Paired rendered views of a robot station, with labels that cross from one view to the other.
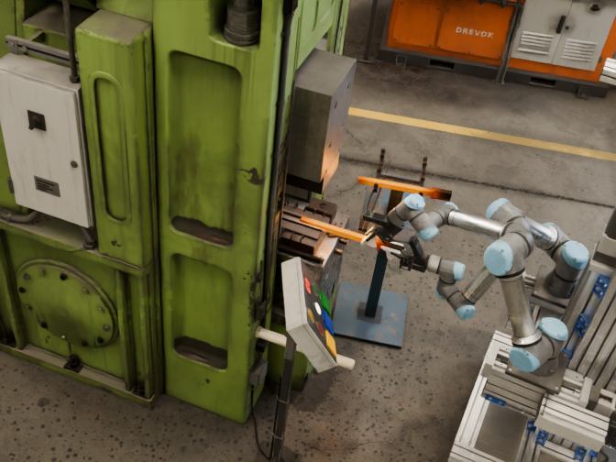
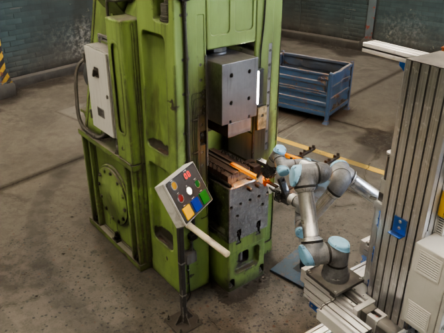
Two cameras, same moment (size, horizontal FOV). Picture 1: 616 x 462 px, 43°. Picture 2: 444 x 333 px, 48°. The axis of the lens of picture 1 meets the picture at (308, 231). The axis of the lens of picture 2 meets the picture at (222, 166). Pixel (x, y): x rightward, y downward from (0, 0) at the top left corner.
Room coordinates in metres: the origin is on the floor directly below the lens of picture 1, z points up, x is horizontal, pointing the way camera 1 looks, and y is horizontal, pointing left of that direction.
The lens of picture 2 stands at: (0.00, -1.81, 2.59)
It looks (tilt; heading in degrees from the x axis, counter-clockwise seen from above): 27 degrees down; 36
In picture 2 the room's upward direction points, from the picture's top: straight up
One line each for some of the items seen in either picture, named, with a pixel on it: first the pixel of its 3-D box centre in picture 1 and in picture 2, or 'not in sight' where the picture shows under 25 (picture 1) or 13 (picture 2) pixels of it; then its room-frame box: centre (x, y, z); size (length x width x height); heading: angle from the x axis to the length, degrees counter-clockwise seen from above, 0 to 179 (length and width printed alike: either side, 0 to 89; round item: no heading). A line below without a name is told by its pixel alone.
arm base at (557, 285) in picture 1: (564, 279); not in sight; (2.60, -1.17, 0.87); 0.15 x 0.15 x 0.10
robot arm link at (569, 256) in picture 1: (571, 258); not in sight; (2.60, -1.17, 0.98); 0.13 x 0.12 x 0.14; 30
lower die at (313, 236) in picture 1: (277, 223); (220, 164); (2.62, 0.14, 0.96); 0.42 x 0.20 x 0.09; 75
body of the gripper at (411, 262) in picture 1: (414, 258); (283, 195); (2.48, -0.47, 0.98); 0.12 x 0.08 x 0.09; 75
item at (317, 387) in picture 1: (310, 374); (240, 286); (2.55, -0.11, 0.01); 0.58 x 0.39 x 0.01; 165
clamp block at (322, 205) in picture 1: (322, 211); (252, 166); (2.75, -0.05, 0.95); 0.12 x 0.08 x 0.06; 75
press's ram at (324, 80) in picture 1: (291, 102); (224, 82); (2.66, 0.13, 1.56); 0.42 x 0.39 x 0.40; 75
